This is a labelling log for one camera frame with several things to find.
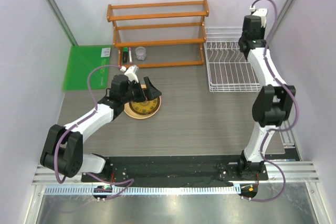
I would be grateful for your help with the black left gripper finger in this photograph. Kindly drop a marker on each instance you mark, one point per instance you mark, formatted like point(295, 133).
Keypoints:
point(157, 94)
point(149, 90)

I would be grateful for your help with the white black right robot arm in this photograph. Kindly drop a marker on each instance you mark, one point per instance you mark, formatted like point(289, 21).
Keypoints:
point(275, 98)

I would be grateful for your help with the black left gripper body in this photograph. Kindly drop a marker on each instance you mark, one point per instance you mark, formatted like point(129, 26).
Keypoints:
point(135, 93)

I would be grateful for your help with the clear plastic cup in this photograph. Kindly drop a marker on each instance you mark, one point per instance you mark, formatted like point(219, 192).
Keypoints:
point(140, 53)

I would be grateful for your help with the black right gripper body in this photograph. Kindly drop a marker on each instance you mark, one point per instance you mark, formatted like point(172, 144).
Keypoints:
point(263, 30)

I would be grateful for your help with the pink white marker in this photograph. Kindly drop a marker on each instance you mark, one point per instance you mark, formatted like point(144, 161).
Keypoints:
point(130, 56)

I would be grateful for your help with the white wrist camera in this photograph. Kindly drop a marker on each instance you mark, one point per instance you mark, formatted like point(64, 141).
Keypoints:
point(261, 12)
point(131, 73)

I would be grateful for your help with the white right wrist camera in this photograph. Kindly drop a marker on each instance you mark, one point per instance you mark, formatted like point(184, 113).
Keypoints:
point(261, 12)

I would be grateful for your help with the orange wooden shelf rack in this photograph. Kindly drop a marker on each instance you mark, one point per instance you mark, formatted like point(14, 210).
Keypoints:
point(159, 24)

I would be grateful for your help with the aluminium front rail frame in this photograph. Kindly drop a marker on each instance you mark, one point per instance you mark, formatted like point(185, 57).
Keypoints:
point(283, 173)

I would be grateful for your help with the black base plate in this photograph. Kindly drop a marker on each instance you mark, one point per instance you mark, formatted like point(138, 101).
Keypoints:
point(178, 171)

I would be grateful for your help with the cream yellow plate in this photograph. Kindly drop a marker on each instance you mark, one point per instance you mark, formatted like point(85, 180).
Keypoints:
point(141, 116)

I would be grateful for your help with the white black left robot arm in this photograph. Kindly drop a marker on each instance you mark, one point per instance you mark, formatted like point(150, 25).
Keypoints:
point(63, 148)

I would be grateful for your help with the black green marker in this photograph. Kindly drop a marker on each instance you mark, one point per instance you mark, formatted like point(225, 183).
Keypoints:
point(125, 54)

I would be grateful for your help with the green plastic mat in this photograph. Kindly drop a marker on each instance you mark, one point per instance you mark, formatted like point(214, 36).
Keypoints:
point(82, 60)

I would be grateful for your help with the olive yellow patterned plate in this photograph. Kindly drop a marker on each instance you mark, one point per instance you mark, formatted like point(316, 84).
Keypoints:
point(146, 107)

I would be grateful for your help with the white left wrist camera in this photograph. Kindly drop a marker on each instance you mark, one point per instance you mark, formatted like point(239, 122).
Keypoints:
point(131, 73)

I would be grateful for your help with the white wire dish rack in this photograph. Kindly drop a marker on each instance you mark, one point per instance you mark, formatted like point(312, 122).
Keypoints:
point(227, 68)

